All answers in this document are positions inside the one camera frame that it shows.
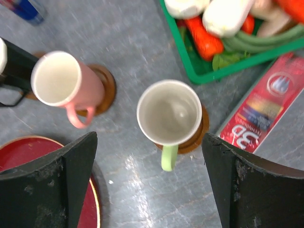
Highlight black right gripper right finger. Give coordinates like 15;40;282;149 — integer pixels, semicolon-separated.
201;133;304;228

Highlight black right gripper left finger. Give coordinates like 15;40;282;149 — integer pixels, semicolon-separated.
0;132;97;228

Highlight pink mug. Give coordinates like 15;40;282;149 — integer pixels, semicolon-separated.
34;51;92;129

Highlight light green mug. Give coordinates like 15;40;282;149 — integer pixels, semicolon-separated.
136;79;203;171

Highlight black mug white inside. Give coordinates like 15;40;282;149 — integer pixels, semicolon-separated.
0;38;38;107

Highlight round red lacquer tray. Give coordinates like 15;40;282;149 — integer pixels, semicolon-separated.
0;135;102;228

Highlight brown wooden coaster right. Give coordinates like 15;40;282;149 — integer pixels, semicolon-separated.
154;105;210;155

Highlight brown wooden coaster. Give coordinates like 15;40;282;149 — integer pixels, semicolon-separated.
154;105;210;155
66;63;116;122
20;51;46;101

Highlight brown wooden coaster left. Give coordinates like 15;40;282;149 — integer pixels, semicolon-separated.
20;51;46;101

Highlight brown wooden coaster middle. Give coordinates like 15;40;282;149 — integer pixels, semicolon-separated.
66;63;116;122

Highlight green plastic crate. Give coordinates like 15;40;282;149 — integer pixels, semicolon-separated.
160;0;304;84

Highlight toy green long beans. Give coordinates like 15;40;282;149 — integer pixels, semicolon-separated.
221;24;304;54

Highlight toy orange carrot lower left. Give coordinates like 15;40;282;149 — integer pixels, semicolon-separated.
184;16;224;61

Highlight toy brown mushroom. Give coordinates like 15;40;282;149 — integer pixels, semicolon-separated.
250;0;296;37

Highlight toy bok choy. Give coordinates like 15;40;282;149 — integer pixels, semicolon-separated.
202;0;255;38

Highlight red bull can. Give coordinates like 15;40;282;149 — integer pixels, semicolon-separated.
0;0;48;26

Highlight toy red pepper right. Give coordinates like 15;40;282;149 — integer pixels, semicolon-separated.
276;0;304;24

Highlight toy napa cabbage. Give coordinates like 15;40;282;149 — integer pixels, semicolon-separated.
164;0;210;19

